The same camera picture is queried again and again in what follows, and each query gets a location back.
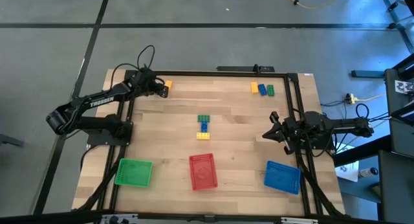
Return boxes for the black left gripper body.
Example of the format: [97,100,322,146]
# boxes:
[131,67,165,98]

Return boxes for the silver bottle black cap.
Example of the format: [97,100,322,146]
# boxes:
[358,167,378,179]

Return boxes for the black camera rig beam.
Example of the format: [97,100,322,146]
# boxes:
[0,210,414,224]

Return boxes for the grey furniture leg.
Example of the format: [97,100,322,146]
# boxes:
[0,133,25,148]

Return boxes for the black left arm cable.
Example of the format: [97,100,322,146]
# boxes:
[111,45,156,89]

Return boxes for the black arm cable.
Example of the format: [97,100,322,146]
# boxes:
[111,45,156,89]
[354,102,370,120]

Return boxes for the black corrugated cable conduit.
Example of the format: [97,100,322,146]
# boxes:
[296,149,343,217]
[77,145,127,212]

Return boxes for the white printed paper sheet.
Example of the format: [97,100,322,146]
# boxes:
[334,161,360,183]

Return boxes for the black aluminium table frame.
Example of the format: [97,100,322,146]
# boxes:
[96,69,324,218]

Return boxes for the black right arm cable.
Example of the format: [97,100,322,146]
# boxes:
[354,102,370,120]

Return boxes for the blue plastic slotted basket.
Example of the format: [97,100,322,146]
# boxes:
[263,160,302,196]

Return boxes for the grey metal bar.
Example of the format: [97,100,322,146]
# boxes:
[351,69,386,79]

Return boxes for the grey metal frame rails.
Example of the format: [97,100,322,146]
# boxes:
[380,0,414,55]

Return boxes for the green plastic slotted basket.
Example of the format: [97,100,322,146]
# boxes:
[114,157,153,188]

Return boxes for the black equipment rack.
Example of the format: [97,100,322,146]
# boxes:
[384,52,414,159]

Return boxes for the white fiducial marker sheet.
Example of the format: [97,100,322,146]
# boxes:
[394,80,414,95]

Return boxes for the silver metal bracket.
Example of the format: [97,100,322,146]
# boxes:
[280,216,320,224]
[100,213,139,224]

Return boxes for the dark grey cabinet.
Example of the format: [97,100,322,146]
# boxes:
[376,149,414,224]

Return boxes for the black mounting bar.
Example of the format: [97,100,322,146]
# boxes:
[216,65,276,73]

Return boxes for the red plastic slotted basket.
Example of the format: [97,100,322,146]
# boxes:
[188,153,219,191]

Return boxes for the yellow cable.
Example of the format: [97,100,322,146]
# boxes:
[277,0,344,10]
[354,93,386,102]

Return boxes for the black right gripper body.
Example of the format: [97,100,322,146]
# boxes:
[270,111,307,155]

